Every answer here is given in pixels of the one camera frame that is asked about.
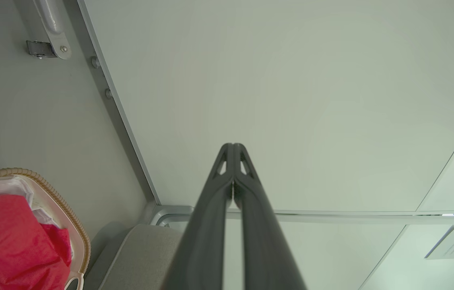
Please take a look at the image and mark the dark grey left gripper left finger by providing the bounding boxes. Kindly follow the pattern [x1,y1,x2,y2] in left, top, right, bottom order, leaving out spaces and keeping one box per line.
[162,143,234,290]

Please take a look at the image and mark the white laundry basket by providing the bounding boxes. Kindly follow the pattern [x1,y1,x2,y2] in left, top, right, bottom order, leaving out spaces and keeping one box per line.
[0,168,91,290]

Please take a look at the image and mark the grey aluminium partition frame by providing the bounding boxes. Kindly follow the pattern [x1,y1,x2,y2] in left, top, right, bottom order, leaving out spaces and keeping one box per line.
[75,0,454,227]

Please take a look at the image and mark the grey fabric sofa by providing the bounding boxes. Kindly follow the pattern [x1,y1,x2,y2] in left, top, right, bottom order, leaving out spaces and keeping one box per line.
[84,224,196,290]

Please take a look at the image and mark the red jersey with white trim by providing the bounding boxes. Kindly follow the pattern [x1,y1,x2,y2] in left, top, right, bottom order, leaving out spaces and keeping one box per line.
[0,184,71,290]

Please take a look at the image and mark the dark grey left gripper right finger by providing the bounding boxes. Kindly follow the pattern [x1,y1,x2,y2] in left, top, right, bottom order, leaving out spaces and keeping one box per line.
[234,143,307,290]

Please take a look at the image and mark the red shorts with white stripe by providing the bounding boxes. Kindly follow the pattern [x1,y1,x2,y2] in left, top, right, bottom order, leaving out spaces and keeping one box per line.
[41,224,73,267]

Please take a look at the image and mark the white cloth basket liner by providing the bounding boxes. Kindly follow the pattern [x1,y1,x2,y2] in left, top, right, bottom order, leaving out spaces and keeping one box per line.
[0,175,75,258]

